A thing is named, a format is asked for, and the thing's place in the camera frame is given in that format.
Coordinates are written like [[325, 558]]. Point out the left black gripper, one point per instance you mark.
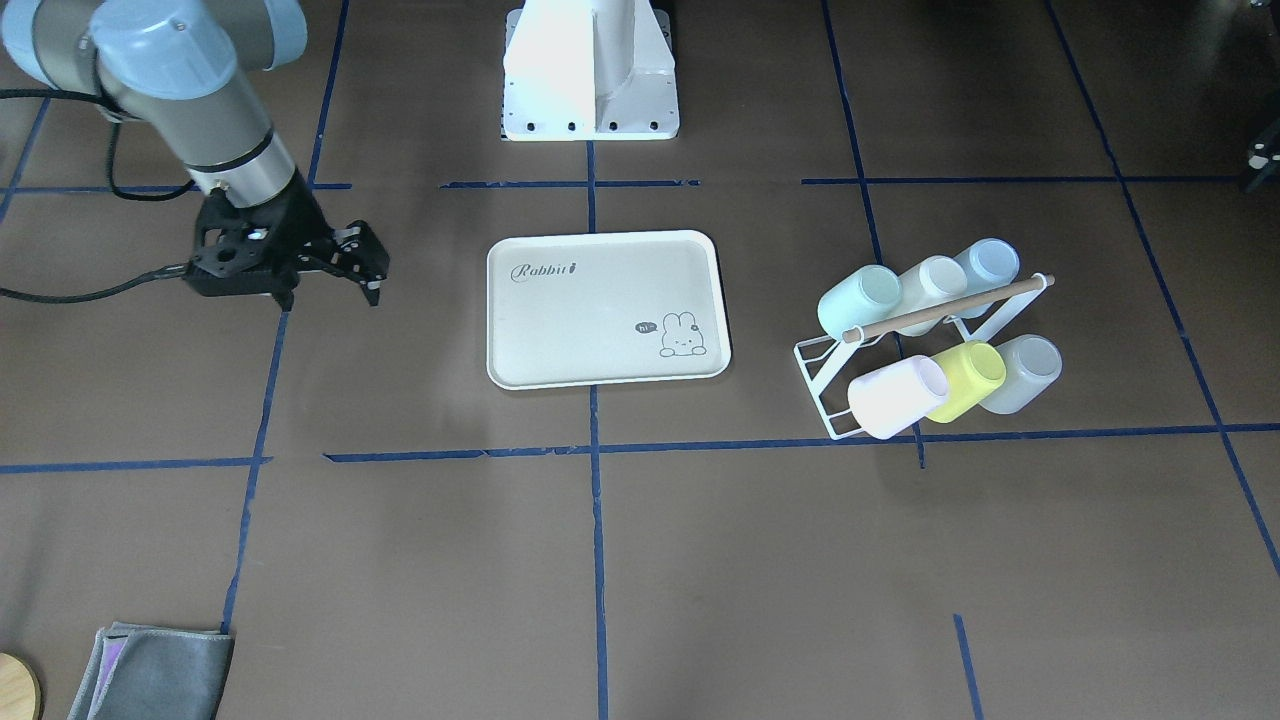
[[1263, 153]]

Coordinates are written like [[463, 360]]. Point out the green cup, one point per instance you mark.
[[867, 296]]

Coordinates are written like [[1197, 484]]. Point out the blue cup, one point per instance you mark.
[[988, 264]]

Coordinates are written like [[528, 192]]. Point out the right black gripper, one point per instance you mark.
[[298, 215]]

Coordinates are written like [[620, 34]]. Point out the pink cup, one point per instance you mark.
[[891, 399]]

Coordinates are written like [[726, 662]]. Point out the wooden mug tree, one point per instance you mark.
[[20, 691]]

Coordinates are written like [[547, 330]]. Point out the white cream cup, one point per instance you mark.
[[933, 281]]

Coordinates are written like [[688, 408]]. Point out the beige rabbit tray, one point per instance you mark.
[[604, 308]]

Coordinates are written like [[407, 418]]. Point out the white cup rack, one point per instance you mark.
[[824, 361]]

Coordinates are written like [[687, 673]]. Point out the yellow cup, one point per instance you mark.
[[973, 371]]

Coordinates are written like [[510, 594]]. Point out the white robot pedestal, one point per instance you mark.
[[579, 71]]

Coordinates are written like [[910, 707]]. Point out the grey folded cloth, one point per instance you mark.
[[139, 671]]

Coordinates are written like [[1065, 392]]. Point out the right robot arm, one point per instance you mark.
[[182, 67]]

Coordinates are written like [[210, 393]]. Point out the grey cup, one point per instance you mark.
[[1032, 364]]

